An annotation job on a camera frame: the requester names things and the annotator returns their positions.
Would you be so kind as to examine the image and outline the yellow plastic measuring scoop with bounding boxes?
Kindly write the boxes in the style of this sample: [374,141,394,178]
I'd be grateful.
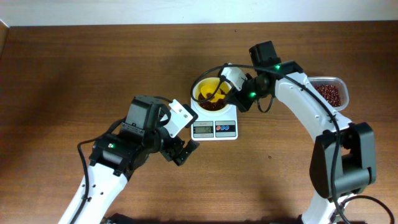
[200,84,225,103]

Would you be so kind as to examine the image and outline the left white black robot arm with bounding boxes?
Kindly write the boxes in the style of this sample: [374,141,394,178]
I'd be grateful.
[60,95,199,223]

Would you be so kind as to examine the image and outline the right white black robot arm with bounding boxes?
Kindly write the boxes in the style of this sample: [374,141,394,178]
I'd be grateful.
[219,41,376,223]

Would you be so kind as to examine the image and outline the white digital kitchen scale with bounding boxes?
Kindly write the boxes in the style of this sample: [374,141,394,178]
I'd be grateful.
[191,100,238,141]

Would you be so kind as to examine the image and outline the red beans in bowl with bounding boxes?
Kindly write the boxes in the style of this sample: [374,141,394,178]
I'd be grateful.
[198,90,226,111]

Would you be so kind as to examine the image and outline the pale yellow plastic bowl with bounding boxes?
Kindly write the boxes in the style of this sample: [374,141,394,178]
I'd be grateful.
[193,78,231,113]

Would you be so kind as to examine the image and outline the red adzuki beans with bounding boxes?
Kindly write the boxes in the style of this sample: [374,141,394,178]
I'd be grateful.
[314,85,341,107]

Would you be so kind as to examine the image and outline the clear plastic food container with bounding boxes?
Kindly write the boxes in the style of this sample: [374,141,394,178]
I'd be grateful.
[308,77,349,111]

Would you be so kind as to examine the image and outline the left black camera cable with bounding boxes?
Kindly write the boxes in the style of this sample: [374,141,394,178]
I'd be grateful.
[68,118,125,224]

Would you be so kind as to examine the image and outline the black camera cable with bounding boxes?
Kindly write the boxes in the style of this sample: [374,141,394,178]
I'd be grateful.
[68,118,125,224]
[190,63,387,224]

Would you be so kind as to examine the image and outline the right black camera cable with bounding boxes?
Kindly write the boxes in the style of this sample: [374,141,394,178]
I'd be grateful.
[190,63,387,224]

